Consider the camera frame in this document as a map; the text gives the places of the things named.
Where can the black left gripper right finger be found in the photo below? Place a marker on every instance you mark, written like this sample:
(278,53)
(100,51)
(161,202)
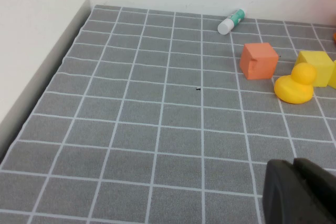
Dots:
(320,197)

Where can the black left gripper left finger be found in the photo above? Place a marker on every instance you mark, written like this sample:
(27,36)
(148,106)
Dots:
(278,192)

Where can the yellow rubber duck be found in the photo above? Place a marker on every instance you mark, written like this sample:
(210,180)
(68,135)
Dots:
(294,87)

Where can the white green glue stick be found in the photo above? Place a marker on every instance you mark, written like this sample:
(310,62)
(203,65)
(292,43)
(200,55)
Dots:
(231,21)

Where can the grey grid table mat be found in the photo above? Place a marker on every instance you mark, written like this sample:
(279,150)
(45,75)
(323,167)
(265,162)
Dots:
(131,129)

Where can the yellow foam cube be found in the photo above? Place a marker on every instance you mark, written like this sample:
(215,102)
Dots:
(321,64)
(333,77)

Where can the orange foam cube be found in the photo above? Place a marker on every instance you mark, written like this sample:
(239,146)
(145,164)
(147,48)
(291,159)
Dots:
(258,61)

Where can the orange plastic cutlery crate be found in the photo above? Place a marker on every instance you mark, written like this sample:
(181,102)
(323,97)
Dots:
(334,37)

